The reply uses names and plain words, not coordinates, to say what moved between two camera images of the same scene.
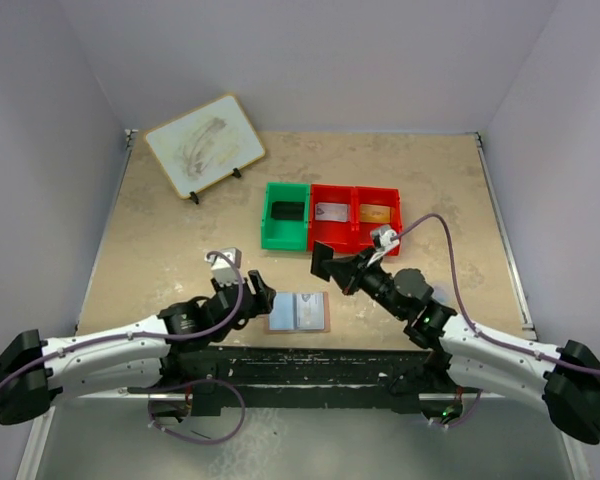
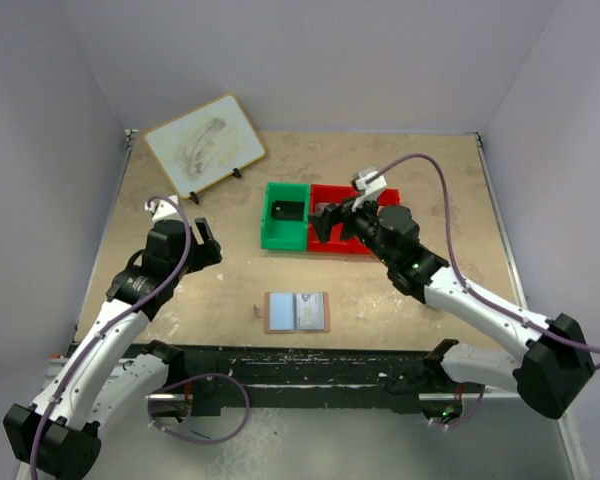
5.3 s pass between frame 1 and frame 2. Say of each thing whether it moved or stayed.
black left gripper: moved
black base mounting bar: stayed
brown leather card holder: stayed
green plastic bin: stayed
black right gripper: moved
